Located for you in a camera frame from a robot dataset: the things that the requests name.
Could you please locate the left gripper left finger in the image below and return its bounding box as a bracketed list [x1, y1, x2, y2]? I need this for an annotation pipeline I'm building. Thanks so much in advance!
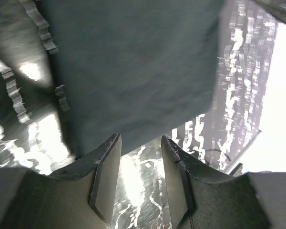
[0, 134, 122, 229]

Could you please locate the black t shirt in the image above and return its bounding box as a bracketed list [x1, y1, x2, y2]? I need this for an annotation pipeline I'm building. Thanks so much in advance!
[37, 0, 224, 156]

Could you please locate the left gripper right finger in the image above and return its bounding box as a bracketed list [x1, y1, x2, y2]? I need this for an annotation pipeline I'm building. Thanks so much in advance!
[161, 135, 271, 229]

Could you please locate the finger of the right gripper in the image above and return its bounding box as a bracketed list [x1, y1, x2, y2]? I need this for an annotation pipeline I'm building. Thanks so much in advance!
[253, 0, 286, 24]

